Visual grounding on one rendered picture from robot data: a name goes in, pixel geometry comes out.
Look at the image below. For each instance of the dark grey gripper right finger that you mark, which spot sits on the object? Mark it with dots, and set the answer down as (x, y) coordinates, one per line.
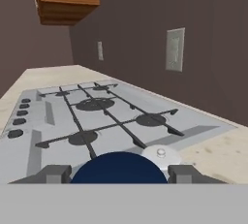
(184, 173)

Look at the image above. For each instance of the dark blue round pot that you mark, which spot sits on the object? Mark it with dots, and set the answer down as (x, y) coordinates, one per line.
(118, 169)

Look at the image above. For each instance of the silver pot lid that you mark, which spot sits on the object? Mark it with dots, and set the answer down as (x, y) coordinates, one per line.
(163, 156)

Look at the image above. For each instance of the silver gas hob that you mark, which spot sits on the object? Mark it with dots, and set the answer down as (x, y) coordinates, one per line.
(97, 118)

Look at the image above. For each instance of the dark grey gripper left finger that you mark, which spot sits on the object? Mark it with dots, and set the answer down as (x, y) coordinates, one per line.
(55, 173)

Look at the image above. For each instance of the black hob knob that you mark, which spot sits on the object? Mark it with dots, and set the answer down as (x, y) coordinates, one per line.
(15, 133)
(24, 106)
(19, 121)
(22, 112)
(26, 100)

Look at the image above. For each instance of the large grey wall socket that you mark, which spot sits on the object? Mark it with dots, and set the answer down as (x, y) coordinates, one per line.
(175, 49)

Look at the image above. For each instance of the small grey wall socket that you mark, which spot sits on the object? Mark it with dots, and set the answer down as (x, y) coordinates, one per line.
(100, 50)

